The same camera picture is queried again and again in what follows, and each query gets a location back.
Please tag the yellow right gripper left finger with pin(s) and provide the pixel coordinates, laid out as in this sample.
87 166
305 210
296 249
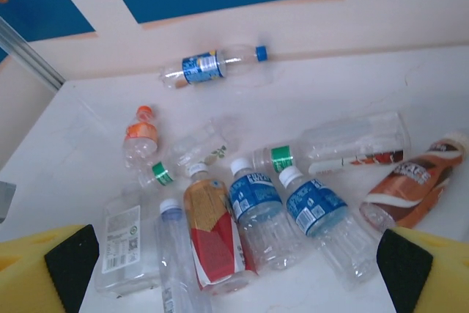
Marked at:
33 272

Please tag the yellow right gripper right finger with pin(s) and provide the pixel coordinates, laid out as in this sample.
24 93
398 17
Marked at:
432 276

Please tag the brown coffee drink bottle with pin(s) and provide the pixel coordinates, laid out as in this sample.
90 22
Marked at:
406 188

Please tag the square clear white-label bottle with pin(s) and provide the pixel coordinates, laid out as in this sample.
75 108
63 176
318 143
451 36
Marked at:
122 239

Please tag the blue-label water bottle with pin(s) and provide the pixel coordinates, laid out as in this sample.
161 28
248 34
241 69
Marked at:
322 225
260 217

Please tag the tall clear unlabelled bottle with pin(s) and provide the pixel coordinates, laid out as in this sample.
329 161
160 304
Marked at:
176 254

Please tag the orange-capped orange-label bottle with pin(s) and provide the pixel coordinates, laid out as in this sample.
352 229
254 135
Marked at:
141 137

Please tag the large clear green-band bottle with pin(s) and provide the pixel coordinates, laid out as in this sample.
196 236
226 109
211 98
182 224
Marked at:
348 140

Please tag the red and gold tea bottle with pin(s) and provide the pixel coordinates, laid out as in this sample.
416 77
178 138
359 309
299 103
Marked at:
212 232

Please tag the clear floral green-band bottle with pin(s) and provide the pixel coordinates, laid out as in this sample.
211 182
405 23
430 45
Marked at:
194 151

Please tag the blue-capped blue-label bottle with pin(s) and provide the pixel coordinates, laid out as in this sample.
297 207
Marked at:
201 67

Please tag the aluminium corner post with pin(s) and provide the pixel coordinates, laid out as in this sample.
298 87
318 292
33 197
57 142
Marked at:
29 56

